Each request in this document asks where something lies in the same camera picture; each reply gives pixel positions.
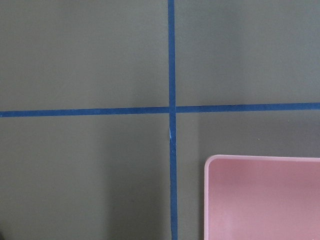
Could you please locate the pink plastic bin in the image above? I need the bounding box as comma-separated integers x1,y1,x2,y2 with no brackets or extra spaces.
203,155,320,240

